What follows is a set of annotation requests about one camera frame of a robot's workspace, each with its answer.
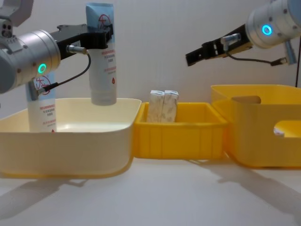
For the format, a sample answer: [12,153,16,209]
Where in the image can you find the large yellow bin with handles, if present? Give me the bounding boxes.
[210,84,301,169]

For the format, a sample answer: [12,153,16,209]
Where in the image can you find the small yellow plastic bin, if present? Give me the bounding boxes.
[132,101,229,160]

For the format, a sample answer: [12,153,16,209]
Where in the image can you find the gripper thin dark cable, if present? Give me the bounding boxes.
[220,34,288,66]
[41,45,92,93]

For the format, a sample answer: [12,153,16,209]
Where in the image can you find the white item inside yellow bin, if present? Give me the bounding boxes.
[272,126,285,137]

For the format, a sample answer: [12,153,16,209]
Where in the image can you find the cream plastic bin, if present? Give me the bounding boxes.
[0,97,143,178]

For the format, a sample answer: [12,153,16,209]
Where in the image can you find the right gripper thin dark cable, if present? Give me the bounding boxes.
[220,34,288,66]

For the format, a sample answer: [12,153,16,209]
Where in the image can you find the small patterned carton box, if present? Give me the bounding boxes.
[147,89,165,123]
[161,89,181,123]

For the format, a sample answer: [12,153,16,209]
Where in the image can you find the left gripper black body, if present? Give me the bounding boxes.
[50,23,89,61]

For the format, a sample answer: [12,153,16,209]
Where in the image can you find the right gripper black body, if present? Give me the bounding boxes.
[201,23,253,60]

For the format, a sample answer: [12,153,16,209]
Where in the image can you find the white tube with red print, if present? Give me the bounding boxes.
[25,72,57,133]
[85,2,118,105]

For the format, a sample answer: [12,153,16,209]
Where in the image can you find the dark hanging cable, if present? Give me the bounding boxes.
[294,35,301,87]

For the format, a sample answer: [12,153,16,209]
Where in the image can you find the left gripper thin dark cable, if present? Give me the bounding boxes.
[41,45,92,93]

